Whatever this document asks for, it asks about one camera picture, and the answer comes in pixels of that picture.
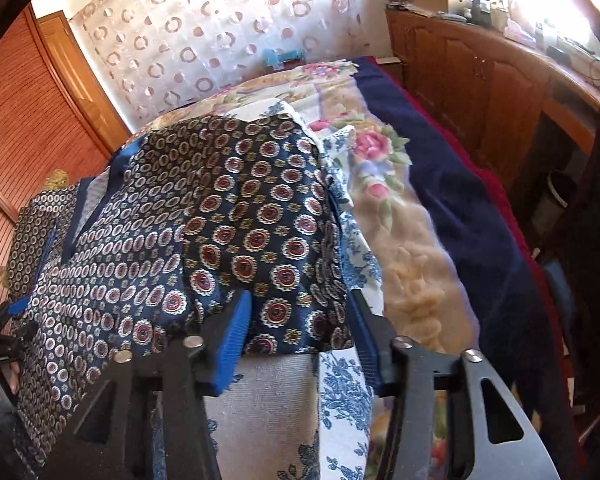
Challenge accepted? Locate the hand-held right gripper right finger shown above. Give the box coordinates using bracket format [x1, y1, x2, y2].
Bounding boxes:
[347, 287, 570, 480]

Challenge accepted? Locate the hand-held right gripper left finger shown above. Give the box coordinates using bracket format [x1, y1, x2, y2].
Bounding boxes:
[40, 290, 253, 480]

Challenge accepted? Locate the navy medallion print garment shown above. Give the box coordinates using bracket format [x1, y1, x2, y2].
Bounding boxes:
[5, 115, 355, 471]

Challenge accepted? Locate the blue floral bed sheet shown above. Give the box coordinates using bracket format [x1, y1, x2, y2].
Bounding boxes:
[150, 100, 385, 480]

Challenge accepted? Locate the navy blue blanket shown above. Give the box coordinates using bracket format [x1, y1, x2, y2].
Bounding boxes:
[352, 55, 570, 461]

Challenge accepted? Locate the pink rose print blanket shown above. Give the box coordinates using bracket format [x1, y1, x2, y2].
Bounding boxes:
[140, 62, 485, 480]

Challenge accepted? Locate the wooden wardrobe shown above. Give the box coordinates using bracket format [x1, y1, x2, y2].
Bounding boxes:
[0, 5, 131, 306]

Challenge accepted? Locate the dark waste bin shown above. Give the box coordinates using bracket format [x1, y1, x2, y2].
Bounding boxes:
[534, 170, 578, 226]

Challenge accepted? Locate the small blue box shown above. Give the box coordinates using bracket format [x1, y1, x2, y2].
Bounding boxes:
[262, 49, 303, 68]

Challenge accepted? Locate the wooden cabinet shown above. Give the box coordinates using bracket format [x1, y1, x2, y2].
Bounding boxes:
[385, 7, 600, 201]

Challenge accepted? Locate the sheer circle pattern curtain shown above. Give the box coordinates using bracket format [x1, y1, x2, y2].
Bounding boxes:
[67, 0, 371, 131]

